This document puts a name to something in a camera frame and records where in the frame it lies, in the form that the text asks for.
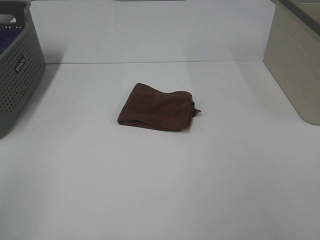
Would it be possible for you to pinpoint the brown towel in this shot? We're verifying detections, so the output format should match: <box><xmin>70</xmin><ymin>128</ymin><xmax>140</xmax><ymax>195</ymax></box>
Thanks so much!
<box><xmin>117</xmin><ymin>83</ymin><xmax>201</xmax><ymax>132</ymax></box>

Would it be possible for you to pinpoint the grey perforated laundry basket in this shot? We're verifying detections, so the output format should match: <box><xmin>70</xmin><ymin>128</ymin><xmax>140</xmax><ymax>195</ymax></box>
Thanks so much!
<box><xmin>0</xmin><ymin>0</ymin><xmax>46</xmax><ymax>137</ymax></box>

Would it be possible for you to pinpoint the beige storage bin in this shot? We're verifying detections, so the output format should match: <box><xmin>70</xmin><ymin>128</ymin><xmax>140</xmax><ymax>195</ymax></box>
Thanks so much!
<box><xmin>263</xmin><ymin>0</ymin><xmax>320</xmax><ymax>125</ymax></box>

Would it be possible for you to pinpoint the purple cloth in basket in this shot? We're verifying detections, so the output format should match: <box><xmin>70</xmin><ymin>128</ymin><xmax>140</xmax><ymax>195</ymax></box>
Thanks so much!
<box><xmin>0</xmin><ymin>28</ymin><xmax>22</xmax><ymax>54</ymax></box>

